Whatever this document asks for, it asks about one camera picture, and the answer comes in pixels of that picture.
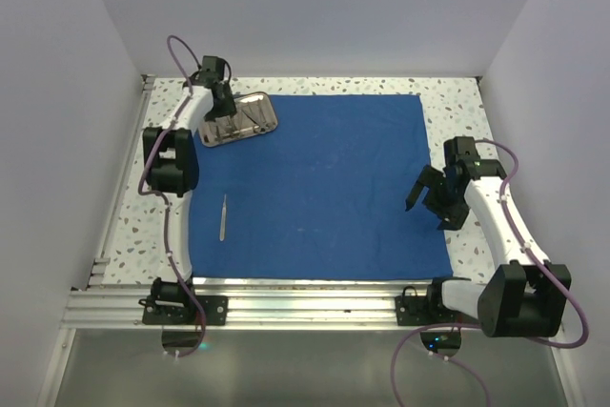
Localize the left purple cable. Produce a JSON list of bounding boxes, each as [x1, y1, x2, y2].
[[137, 34, 208, 359]]

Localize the purple cable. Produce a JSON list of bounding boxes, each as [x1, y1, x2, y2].
[[137, 34, 208, 359], [390, 138, 590, 407]]

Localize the steel instrument tray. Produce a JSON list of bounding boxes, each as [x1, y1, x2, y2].
[[198, 92, 279, 148]]

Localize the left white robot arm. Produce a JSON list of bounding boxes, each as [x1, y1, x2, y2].
[[138, 55, 236, 324]]

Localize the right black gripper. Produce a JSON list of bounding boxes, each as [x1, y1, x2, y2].
[[406, 164, 470, 232]]

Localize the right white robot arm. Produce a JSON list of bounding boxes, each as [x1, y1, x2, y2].
[[405, 136, 572, 338]]

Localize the steel forceps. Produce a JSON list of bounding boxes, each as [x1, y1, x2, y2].
[[228, 112, 248, 137]]

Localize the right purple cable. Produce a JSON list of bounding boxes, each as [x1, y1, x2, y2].
[[390, 138, 590, 407]]

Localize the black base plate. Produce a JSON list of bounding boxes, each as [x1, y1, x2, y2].
[[395, 284, 477, 326], [138, 295, 229, 326]]

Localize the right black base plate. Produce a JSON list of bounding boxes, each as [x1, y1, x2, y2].
[[395, 284, 477, 326]]

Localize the aluminium front rail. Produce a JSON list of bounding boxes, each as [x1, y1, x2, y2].
[[60, 282, 402, 331]]

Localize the steel surgical scissors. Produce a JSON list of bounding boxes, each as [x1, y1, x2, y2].
[[245, 101, 275, 134]]

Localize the blue surgical cloth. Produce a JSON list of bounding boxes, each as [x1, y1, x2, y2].
[[189, 95, 452, 280]]

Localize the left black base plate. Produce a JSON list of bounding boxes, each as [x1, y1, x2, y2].
[[138, 295, 229, 326]]

